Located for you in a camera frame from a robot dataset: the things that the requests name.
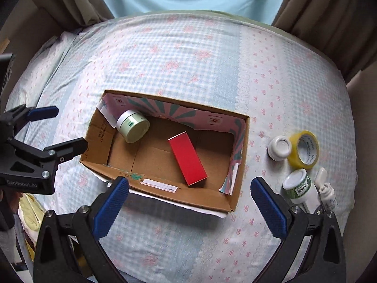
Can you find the cardboard box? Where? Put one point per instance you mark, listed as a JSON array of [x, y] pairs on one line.
[[153, 159]]

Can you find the red rectangular box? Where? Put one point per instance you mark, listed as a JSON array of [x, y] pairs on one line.
[[187, 159]]

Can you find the white bottle with green label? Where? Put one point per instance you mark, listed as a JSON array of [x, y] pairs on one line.
[[297, 189]]

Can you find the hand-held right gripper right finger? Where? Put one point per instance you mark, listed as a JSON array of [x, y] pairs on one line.
[[269, 209]]

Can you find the checked pink-bow bedsheet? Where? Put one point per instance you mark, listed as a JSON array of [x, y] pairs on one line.
[[191, 64]]

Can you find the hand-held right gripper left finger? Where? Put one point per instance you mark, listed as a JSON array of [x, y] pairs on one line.
[[113, 206]]

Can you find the small white round jar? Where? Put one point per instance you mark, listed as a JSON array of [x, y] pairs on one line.
[[279, 149]]

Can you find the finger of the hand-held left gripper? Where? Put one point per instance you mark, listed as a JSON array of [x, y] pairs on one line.
[[69, 148], [44, 113]]

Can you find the white green-label cream jar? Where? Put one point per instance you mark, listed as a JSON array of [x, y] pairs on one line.
[[129, 123]]

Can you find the small white dropper bottle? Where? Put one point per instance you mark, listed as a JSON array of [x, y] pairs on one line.
[[328, 197]]

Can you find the beige curtain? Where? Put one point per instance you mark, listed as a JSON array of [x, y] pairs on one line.
[[79, 0], [324, 11]]

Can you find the pale yellow cloth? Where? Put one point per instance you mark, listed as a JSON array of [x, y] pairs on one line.
[[28, 227]]

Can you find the small white tube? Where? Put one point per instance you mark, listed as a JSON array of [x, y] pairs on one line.
[[322, 174]]

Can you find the yellow adhesive tape roll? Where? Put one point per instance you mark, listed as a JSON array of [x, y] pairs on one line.
[[294, 156]]

